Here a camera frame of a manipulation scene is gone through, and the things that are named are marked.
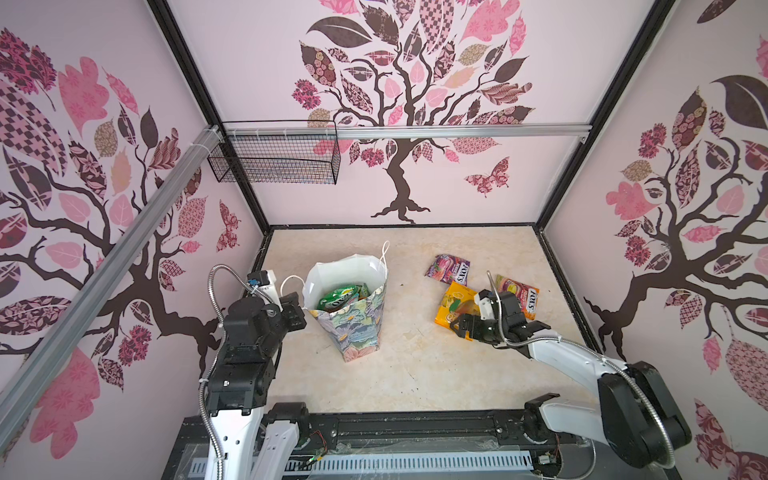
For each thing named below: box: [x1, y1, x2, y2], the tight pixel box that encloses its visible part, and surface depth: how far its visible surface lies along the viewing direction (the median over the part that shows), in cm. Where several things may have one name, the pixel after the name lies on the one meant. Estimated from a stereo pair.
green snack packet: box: [317, 283, 370, 311], surface depth 83 cm
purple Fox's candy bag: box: [424, 254, 471, 287], surface depth 105 cm
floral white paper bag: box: [281, 240, 391, 362], surface depth 81 cm
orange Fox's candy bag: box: [495, 274, 540, 320], surface depth 97 cm
